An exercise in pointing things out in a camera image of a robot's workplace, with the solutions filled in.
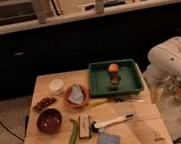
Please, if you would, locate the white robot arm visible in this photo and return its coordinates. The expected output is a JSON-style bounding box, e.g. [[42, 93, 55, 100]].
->
[[144, 36, 181, 103]]

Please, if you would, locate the grey blue cloth in bowl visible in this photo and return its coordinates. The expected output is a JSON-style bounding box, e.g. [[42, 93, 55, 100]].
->
[[68, 84, 84, 105]]

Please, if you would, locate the white handled black brush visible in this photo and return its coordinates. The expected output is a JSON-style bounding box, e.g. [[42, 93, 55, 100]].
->
[[90, 114, 134, 132]]

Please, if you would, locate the black cable on floor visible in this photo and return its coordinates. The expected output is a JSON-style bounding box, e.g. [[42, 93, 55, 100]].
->
[[0, 105, 27, 144]]

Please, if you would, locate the wooden block eraser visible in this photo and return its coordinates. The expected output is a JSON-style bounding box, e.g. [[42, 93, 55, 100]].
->
[[78, 114, 91, 139]]

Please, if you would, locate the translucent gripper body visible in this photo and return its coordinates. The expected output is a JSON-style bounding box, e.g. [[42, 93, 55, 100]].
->
[[144, 73, 164, 104]]

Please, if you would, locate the small green can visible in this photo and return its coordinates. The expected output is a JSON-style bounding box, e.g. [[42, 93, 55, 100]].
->
[[109, 74, 121, 90]]

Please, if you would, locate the orange ball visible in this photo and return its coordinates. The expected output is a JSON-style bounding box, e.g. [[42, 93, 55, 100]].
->
[[108, 63, 119, 73]]

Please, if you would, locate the dark purple bowl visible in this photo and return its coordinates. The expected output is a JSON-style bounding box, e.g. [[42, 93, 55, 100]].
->
[[36, 108, 62, 134]]

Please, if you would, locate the brown grape bunch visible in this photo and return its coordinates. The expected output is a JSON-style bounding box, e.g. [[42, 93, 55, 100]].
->
[[32, 97, 57, 112]]

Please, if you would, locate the green plastic tray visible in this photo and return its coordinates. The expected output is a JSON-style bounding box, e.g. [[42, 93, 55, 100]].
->
[[88, 59, 144, 97]]

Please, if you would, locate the blue sponge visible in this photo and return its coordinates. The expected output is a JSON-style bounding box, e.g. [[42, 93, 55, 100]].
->
[[97, 132, 121, 144]]

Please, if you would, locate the yellow handled knife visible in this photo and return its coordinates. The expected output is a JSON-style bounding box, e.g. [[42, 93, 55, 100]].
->
[[88, 98, 144, 108]]

